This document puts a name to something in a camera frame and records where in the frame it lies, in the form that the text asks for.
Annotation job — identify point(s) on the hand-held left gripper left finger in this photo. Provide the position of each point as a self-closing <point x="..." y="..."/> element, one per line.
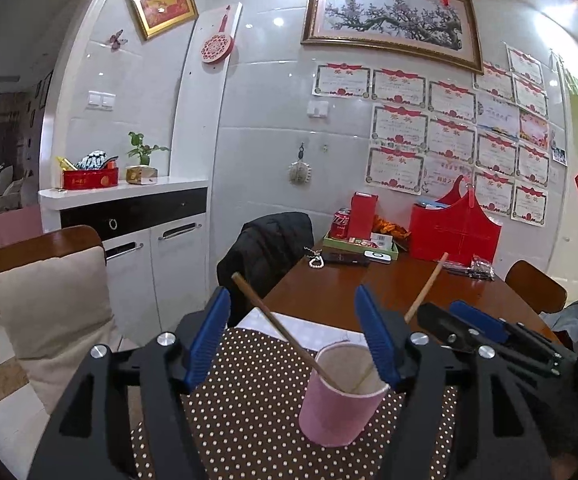
<point x="211" y="340"/>

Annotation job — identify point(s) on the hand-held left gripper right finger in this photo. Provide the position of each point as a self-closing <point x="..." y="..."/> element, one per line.
<point x="376" y="340"/>

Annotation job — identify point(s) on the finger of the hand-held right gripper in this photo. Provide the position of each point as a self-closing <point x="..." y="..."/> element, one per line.
<point x="479" y="320"/>
<point x="439" y="325"/>

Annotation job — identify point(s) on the wooden chopstick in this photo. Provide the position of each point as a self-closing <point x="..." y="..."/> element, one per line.
<point x="269" y="317"/>
<point x="431" y="282"/>

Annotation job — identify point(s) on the pink cup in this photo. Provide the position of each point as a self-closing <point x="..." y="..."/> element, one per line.
<point x="334" y="410"/>

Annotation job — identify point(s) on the black plastic packet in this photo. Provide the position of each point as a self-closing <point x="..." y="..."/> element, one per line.
<point x="481" y="267"/>

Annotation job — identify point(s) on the bare wooden chair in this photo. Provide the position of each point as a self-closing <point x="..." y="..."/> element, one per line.
<point x="534" y="285"/>

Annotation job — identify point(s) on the white sideboard cabinet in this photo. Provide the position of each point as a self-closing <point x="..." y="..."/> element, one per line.
<point x="179" y="270"/>

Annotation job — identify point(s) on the white table liner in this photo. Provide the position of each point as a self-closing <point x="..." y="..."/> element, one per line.
<point x="299" y="327"/>

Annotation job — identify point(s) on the brown polka dot table mat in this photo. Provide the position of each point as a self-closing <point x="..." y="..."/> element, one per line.
<point x="249" y="410"/>

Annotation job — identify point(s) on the small white device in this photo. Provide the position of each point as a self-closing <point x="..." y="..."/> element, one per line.
<point x="376" y="256"/>

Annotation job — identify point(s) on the black phone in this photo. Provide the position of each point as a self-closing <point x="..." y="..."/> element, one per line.
<point x="344" y="258"/>

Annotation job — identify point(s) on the red felt bag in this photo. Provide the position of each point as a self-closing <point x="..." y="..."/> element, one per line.
<point x="449" y="235"/>

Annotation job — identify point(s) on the blue grey clothes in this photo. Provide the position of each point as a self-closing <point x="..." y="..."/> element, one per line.
<point x="571" y="317"/>

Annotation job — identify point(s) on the green tray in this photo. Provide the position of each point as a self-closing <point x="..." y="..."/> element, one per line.
<point x="339" y="246"/>

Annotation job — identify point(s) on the black jacket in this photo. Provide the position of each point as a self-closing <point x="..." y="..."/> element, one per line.
<point x="264" y="250"/>

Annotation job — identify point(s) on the orange snack bag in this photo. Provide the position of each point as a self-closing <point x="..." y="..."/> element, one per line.
<point x="389" y="225"/>

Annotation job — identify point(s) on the red soda can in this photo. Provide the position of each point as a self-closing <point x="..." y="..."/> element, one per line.
<point x="340" y="225"/>

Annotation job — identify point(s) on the tall red box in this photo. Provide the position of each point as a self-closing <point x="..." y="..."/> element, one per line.
<point x="363" y="215"/>

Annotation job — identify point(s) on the chair with beige cushion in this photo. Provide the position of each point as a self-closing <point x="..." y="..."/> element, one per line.
<point x="54" y="310"/>

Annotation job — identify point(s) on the potted green plant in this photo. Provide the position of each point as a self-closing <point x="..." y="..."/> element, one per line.
<point x="141" y="172"/>

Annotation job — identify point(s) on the red gift box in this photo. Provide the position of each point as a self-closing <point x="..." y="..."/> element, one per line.
<point x="91" y="179"/>

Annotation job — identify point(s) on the black white patterned packet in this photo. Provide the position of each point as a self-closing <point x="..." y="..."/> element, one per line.
<point x="96" y="159"/>

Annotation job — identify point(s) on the pink blanket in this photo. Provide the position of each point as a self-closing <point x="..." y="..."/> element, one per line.
<point x="16" y="225"/>

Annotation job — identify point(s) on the yellow packet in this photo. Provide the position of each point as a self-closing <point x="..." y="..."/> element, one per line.
<point x="66" y="163"/>

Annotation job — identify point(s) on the grey sofa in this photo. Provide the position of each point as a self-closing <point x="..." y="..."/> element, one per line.
<point x="14" y="190"/>

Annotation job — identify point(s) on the round red hanging ornament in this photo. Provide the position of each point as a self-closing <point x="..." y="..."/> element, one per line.
<point x="216" y="49"/>

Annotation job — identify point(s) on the framed plum blossom painting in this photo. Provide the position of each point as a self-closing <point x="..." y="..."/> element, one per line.
<point x="394" y="20"/>

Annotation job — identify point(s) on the small wall photo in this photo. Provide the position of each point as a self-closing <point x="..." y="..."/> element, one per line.
<point x="559" y="156"/>

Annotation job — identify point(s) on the grey hanging wall ornament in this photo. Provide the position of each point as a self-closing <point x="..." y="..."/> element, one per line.
<point x="299" y="172"/>

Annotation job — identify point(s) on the wall of award certificates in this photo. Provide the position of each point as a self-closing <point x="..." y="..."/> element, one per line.
<point x="449" y="135"/>

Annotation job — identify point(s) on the white wall hook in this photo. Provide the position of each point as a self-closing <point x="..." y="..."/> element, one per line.
<point x="317" y="109"/>

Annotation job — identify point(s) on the white light switch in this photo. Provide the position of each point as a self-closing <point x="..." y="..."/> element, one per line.
<point x="101" y="100"/>

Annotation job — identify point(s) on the butterfly wall decoration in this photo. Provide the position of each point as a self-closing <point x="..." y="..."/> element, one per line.
<point x="116" y="40"/>

